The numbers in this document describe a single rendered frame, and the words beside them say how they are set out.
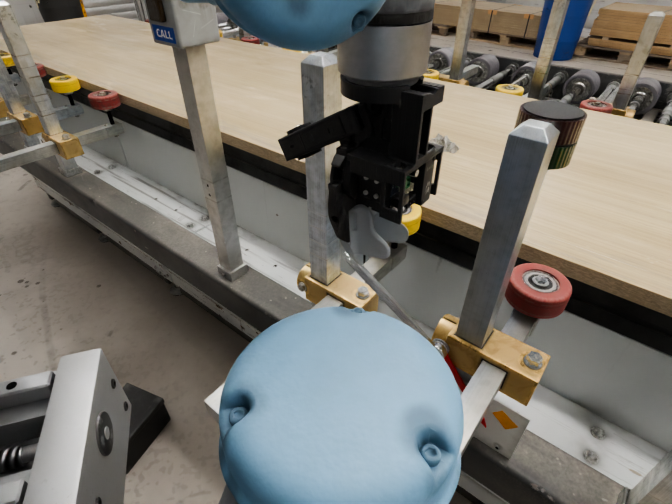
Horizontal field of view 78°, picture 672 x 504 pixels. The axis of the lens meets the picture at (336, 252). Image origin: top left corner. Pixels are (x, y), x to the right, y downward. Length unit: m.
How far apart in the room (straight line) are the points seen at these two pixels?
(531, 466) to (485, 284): 0.30
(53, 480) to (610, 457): 0.75
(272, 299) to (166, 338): 1.02
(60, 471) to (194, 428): 1.19
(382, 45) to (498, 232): 0.22
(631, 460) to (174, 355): 1.43
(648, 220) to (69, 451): 0.83
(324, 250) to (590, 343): 0.45
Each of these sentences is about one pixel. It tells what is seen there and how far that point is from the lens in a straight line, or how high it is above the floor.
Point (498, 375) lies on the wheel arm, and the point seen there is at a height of 0.86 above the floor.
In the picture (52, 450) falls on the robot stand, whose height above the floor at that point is 0.99.
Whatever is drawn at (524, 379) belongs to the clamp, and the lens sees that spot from 0.56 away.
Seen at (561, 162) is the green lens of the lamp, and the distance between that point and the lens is 0.46.
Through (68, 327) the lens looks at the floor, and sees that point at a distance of 2.04.
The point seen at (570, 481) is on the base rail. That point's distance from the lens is 0.71.
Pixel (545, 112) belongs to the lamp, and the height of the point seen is 1.15.
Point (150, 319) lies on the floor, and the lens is 1.92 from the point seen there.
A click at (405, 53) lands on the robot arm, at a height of 1.21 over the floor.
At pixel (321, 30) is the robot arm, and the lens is 0.17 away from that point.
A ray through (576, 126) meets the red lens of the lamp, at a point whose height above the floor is 1.14.
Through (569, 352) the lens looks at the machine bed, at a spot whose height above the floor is 0.72.
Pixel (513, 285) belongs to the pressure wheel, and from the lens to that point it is 0.61.
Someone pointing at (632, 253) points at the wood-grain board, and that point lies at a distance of 0.76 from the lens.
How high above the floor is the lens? 1.28
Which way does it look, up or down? 38 degrees down
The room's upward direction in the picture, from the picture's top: straight up
